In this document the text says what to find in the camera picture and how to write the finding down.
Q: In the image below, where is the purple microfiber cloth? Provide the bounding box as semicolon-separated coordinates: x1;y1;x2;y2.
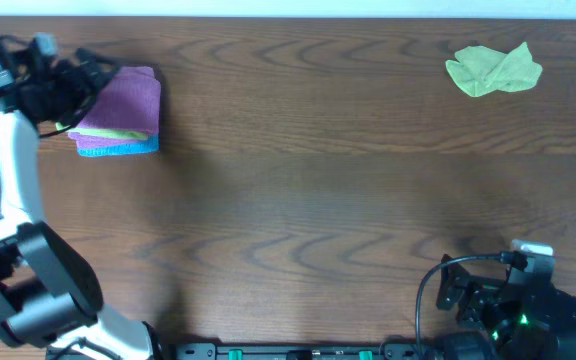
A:
76;67;161;137

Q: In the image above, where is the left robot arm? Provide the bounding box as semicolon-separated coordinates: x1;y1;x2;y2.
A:
0;33;163;359

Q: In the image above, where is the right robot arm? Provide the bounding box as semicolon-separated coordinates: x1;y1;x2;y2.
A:
431;251;576;360

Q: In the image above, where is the folded purple cloth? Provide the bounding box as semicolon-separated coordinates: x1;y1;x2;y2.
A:
68;133;149;150

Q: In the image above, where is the folded green cloth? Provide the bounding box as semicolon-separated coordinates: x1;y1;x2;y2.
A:
55;123;149;140

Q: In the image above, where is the folded blue cloth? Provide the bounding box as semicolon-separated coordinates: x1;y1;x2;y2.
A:
77;136;159;158

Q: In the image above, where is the crumpled green cloth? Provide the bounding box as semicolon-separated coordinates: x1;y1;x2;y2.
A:
445;42;543;98

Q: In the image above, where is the right black cable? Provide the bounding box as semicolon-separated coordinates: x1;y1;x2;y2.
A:
413;251;529;359

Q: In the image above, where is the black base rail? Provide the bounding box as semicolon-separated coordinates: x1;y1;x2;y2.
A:
167;341;421;360

